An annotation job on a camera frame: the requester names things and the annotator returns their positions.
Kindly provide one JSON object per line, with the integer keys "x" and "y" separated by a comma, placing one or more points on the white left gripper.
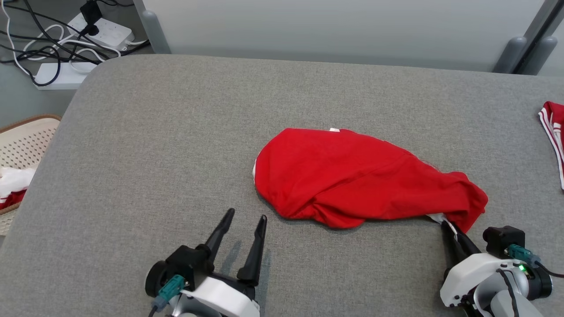
{"x": 224, "y": 299}

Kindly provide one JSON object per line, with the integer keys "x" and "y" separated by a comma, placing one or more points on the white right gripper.
{"x": 469, "y": 277}

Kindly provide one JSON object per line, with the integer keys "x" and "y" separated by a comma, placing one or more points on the red garment with number print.
{"x": 352, "y": 176}

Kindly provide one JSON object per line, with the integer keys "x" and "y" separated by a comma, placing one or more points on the red garment with white panel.
{"x": 556, "y": 132}

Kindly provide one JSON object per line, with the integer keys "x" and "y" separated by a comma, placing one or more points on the white partition panel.
{"x": 330, "y": 31}
{"x": 556, "y": 53}

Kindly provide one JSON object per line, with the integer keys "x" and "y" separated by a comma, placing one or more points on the red cloth in basket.
{"x": 11, "y": 199}

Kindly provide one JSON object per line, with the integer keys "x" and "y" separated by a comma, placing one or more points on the white cloth in basket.
{"x": 15, "y": 180}

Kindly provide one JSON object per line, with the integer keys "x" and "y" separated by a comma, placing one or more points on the beige perforated laundry basket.
{"x": 26, "y": 141}

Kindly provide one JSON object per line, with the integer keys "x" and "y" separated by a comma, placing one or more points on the plain white power strip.
{"x": 57, "y": 77}

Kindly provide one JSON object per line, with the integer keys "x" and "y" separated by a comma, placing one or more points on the white power strip with sockets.
{"x": 110, "y": 33}

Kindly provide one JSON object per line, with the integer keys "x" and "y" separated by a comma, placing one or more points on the black plug adapter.
{"x": 90, "y": 13}

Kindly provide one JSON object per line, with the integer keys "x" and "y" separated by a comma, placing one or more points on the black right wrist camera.
{"x": 502, "y": 240}

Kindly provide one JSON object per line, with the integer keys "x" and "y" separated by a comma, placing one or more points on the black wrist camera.
{"x": 187, "y": 262}
{"x": 502, "y": 240}

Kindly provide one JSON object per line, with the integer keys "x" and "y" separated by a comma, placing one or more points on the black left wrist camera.
{"x": 187, "y": 262}

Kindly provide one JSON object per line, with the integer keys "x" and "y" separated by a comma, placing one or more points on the teal right camera connector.
{"x": 522, "y": 255}

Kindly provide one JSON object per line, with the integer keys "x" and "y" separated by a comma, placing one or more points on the teal camera connector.
{"x": 169, "y": 288}
{"x": 522, "y": 255}

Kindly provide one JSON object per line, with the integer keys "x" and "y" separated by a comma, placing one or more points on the teal left camera connector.
{"x": 169, "y": 288}

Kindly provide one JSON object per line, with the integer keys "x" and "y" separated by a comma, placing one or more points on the grey partition post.
{"x": 154, "y": 33}
{"x": 511, "y": 55}
{"x": 539, "y": 57}

